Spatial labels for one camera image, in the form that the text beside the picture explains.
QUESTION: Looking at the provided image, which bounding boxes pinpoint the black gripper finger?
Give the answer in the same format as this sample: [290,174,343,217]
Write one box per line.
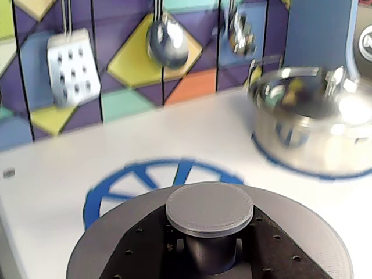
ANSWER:
[235,206,330,279]
[98,205,210,279]

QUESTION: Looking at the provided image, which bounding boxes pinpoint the grey robot wrist mount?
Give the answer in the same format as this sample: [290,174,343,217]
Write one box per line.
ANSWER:
[66,181,355,279]

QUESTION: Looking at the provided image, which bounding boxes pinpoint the blue toy kitchen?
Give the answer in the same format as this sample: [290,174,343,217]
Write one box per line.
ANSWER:
[0,0,372,279]

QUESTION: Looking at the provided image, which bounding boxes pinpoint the metal slotted spatula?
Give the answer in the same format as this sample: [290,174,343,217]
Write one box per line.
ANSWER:
[46,0,102,109]

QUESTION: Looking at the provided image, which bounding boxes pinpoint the metal ladle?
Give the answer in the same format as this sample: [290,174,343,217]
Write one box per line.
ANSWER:
[146,0,191,70]

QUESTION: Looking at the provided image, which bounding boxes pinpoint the metal spoon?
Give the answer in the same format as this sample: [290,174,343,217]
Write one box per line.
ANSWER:
[223,0,258,61]

